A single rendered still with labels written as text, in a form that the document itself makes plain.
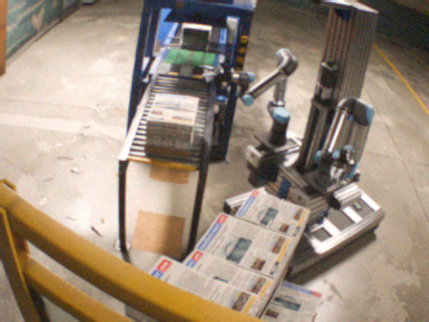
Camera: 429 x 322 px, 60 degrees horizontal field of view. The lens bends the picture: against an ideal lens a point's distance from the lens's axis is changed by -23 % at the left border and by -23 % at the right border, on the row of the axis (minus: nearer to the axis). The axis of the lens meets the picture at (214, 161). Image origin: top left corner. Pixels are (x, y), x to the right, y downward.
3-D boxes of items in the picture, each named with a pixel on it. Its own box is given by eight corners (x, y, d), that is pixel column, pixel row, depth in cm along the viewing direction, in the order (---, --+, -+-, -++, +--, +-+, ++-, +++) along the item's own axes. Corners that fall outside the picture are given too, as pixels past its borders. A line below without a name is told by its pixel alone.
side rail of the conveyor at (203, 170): (205, 189, 288) (208, 172, 281) (196, 188, 288) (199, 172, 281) (214, 92, 399) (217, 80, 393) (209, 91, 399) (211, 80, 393)
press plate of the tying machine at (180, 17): (226, 30, 372) (226, 27, 370) (163, 23, 369) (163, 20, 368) (227, 15, 418) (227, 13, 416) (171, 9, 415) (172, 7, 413)
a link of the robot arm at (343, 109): (340, 86, 254) (312, 160, 249) (355, 94, 251) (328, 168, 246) (341, 94, 265) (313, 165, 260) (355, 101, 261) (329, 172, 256)
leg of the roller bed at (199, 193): (192, 262, 326) (205, 189, 288) (184, 261, 326) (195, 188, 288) (192, 257, 331) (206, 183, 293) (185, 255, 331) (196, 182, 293)
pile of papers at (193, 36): (207, 51, 453) (211, 30, 438) (178, 48, 452) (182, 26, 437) (209, 40, 484) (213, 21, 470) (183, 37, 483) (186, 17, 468)
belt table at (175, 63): (220, 91, 399) (222, 81, 393) (146, 81, 395) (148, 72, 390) (223, 62, 457) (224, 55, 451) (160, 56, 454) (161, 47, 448)
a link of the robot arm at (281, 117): (273, 131, 310) (277, 114, 303) (268, 122, 321) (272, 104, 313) (289, 133, 313) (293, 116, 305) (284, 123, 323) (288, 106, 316)
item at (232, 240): (294, 240, 204) (294, 238, 203) (274, 279, 181) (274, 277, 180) (220, 213, 213) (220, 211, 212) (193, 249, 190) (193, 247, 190)
